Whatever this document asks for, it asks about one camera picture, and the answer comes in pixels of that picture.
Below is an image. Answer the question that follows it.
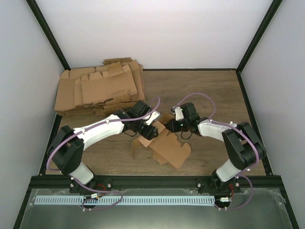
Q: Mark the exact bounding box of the black enclosure frame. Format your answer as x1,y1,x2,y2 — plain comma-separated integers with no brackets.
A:
14,0,299,229

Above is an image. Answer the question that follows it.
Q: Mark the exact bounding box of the light blue slotted cable duct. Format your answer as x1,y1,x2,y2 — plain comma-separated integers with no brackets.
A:
34,196,215,206

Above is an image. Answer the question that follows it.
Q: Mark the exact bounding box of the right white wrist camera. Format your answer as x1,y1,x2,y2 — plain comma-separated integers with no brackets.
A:
171,106,184,121

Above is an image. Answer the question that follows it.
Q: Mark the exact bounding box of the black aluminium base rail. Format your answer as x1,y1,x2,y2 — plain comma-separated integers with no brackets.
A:
30,175,282,191

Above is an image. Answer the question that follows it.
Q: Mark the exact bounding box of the brown cardboard box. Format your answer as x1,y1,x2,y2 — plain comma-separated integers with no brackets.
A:
131,113,191,169

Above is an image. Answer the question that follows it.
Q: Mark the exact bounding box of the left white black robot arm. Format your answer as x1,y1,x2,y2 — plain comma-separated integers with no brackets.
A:
46,101,160,193

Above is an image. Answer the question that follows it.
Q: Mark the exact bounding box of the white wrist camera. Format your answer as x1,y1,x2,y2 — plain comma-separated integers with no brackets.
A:
144,111,160,125
171,106,184,121

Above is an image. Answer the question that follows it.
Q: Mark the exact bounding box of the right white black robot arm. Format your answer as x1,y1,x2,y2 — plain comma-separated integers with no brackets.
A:
165,103,266,192

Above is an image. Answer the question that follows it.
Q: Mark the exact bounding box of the stack of flat cardboard sheets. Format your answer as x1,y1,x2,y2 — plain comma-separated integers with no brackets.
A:
54,57,145,115

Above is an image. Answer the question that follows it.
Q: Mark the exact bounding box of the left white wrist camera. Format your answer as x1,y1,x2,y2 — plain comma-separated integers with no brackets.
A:
144,111,160,125

